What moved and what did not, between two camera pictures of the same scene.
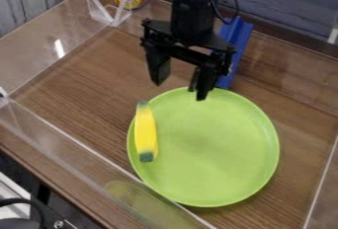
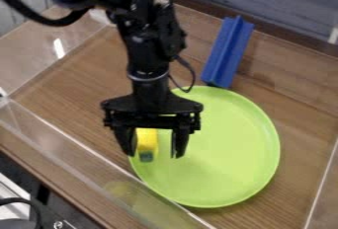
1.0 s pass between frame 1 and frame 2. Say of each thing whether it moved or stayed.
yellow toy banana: stayed
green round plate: stayed
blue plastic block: stayed
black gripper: moved
